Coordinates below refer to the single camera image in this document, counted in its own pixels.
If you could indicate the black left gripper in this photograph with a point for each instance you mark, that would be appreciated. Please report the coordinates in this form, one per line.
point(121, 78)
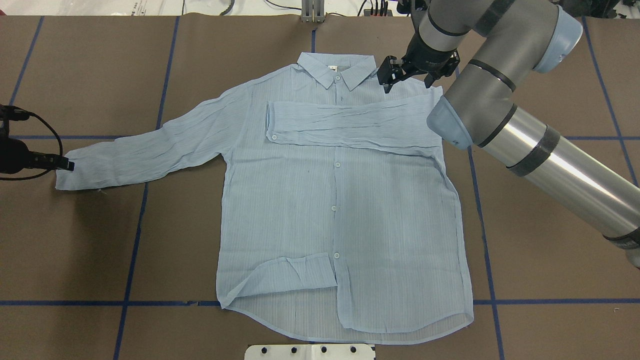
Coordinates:
point(15, 155)

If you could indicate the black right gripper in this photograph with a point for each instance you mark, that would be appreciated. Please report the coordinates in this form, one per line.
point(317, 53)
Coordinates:
point(426, 58)

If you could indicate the light blue button shirt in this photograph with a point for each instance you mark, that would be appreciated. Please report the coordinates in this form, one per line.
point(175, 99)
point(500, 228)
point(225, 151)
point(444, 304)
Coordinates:
point(338, 220)

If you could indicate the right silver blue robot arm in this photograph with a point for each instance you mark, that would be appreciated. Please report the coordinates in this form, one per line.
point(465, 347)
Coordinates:
point(483, 106)

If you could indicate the black cable cluster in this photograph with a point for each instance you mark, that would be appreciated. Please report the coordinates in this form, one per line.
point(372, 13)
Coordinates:
point(375, 8)

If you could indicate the grey aluminium frame post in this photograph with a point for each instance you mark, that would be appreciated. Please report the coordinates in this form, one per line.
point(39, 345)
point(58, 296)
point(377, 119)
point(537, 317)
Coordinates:
point(313, 11)

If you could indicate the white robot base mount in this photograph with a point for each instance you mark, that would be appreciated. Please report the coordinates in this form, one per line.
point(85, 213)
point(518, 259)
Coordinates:
point(358, 351)

